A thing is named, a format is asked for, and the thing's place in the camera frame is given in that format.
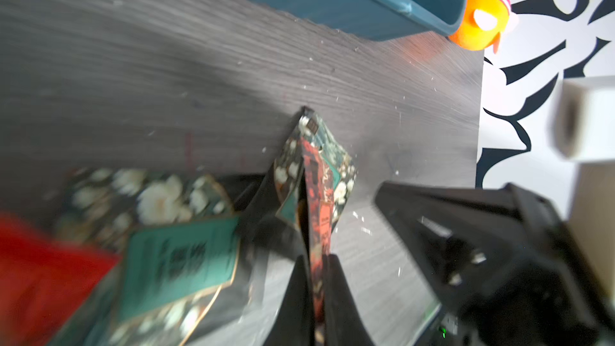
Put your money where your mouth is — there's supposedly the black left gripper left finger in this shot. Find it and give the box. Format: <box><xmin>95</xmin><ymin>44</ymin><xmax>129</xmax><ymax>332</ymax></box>
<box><xmin>264</xmin><ymin>255</ymin><xmax>373</xmax><ymax>345</ymax></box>

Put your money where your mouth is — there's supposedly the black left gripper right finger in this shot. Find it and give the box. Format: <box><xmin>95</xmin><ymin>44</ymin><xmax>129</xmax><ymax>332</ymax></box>
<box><xmin>374</xmin><ymin>182</ymin><xmax>614</xmax><ymax>345</ymax></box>

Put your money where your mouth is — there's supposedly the black tea red label bag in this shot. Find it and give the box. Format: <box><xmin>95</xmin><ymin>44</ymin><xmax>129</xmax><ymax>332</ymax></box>
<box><xmin>299</xmin><ymin>138</ymin><xmax>335</xmax><ymax>343</ymax></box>

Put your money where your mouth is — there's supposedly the shiny red foil tea bag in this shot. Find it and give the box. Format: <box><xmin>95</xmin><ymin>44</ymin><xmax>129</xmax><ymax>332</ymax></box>
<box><xmin>1</xmin><ymin>212</ymin><xmax>119</xmax><ymax>345</ymax></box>

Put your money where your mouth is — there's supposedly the pink plush doll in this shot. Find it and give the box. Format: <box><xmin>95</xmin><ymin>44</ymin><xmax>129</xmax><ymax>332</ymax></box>
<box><xmin>448</xmin><ymin>0</ymin><xmax>518</xmax><ymax>53</ymax></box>

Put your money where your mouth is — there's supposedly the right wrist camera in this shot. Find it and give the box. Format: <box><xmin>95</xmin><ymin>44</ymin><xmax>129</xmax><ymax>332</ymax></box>
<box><xmin>553</xmin><ymin>76</ymin><xmax>614</xmax><ymax>163</ymax></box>

